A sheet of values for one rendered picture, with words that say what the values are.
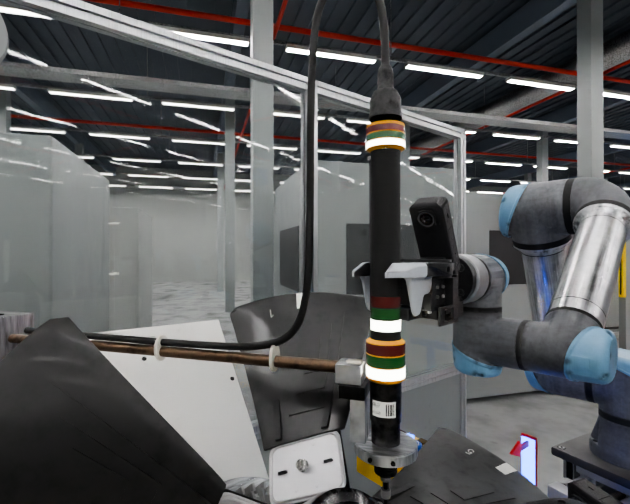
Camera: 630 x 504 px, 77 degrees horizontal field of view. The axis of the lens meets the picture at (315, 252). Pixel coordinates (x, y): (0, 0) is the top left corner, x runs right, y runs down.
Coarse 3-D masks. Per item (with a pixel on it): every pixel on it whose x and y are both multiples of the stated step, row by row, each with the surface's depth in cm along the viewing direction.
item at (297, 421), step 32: (256, 320) 61; (288, 320) 60; (320, 320) 59; (352, 320) 59; (256, 352) 57; (288, 352) 56; (320, 352) 54; (352, 352) 54; (256, 384) 54; (288, 384) 52; (320, 384) 51; (288, 416) 49; (320, 416) 48
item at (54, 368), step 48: (48, 336) 36; (0, 384) 33; (48, 384) 34; (96, 384) 35; (0, 432) 33; (48, 432) 33; (96, 432) 34; (144, 432) 35; (0, 480) 32; (48, 480) 33; (96, 480) 33; (144, 480) 34; (192, 480) 36
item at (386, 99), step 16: (384, 64) 44; (384, 80) 44; (384, 96) 43; (384, 112) 43; (400, 112) 44; (384, 384) 43; (400, 384) 44; (384, 400) 43; (400, 400) 44; (384, 416) 43; (400, 416) 44; (384, 432) 43
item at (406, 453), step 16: (336, 368) 45; (352, 368) 44; (352, 384) 44; (368, 384) 46; (352, 400) 44; (368, 400) 46; (352, 416) 44; (368, 416) 46; (352, 432) 44; (368, 432) 46; (400, 432) 47; (368, 448) 43; (384, 448) 43; (400, 448) 43; (416, 448) 43; (384, 464) 41; (400, 464) 41
